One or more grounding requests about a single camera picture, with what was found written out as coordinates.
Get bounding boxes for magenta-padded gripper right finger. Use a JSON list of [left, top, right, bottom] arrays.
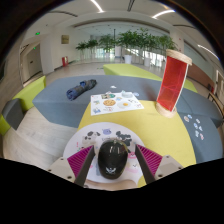
[[134, 143, 184, 185]]

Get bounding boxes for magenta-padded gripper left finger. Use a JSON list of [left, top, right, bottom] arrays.
[[45, 144, 97, 188]]

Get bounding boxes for black computer mouse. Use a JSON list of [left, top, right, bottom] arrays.
[[97, 139, 130, 180]]

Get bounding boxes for round white printed mouse pad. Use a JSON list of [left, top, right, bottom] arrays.
[[62, 121, 148, 192]]

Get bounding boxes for long grey upholstered bench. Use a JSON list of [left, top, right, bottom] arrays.
[[32, 74, 168, 129]]

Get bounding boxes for white sticker sheet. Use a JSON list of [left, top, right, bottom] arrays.
[[90, 92, 145, 117]]

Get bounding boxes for red lamp with wooden ends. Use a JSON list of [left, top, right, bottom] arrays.
[[155, 48, 193, 119]]

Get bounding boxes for dark grey small seat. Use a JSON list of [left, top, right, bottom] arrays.
[[1, 98, 25, 131]]

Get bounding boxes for lime green upholstered bench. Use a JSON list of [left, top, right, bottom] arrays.
[[181, 78, 198, 94], [102, 63, 164, 82]]

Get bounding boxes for lime green corner seat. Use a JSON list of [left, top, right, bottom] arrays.
[[0, 75, 47, 136]]

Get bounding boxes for red fire extinguisher box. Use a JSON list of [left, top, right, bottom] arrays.
[[61, 55, 69, 68]]

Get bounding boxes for grey door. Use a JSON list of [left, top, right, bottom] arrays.
[[25, 44, 43, 79]]

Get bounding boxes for row of potted plants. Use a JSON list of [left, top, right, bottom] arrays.
[[75, 28, 178, 68]]

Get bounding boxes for ceiling strip lights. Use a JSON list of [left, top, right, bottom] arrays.
[[89, 0, 219, 61]]

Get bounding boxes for black wall screen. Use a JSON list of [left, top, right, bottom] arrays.
[[0, 59, 7, 81]]

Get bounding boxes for gold wall plaque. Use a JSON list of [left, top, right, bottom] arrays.
[[60, 34, 70, 45]]

